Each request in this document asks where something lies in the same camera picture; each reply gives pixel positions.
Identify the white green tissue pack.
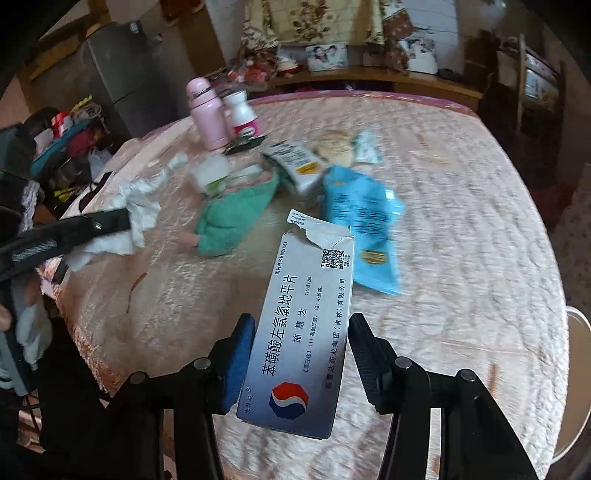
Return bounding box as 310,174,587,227
188,154,232,195

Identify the white wedding photo frame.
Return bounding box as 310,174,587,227
399,37,439,75

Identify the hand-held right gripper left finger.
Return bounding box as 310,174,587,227
99,313,257,480

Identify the round cracker pack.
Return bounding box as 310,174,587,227
314,129,358,167

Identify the silver white medicine box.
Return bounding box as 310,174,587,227
236,209,356,439

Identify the grey refrigerator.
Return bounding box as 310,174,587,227
85,21,195,139

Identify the pink thermos bottle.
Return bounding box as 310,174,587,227
186,77,234,151

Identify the white bottle with pink label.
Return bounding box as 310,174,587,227
223,90,262,139

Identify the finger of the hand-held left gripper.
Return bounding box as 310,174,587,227
0,208,132,283

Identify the white tissue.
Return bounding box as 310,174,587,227
159,152,190,174
69,178,162,273

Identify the green towel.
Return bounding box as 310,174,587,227
194,173,282,257

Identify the dark green cracker packet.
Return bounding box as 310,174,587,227
223,134,269,155

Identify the small light blue sachet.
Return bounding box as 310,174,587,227
353,129,384,164

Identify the pink white packet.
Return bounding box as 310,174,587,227
226,165,278,191

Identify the framed couple photo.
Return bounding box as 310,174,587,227
305,43,349,72

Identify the pink quilted mattress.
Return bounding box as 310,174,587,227
39,90,571,480

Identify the floral cloth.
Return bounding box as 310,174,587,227
242,0,386,47

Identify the plastic bag with red items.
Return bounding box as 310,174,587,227
240,46,287,88

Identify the pile of clothes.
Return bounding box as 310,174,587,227
23,97,116,217

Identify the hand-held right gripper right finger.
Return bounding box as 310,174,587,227
348,313,541,480

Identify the white yellow medicine box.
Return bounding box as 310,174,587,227
261,141,326,199

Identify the wooden chair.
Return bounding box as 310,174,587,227
515,34,566,134

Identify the blue plastic packet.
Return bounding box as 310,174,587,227
321,165,407,296

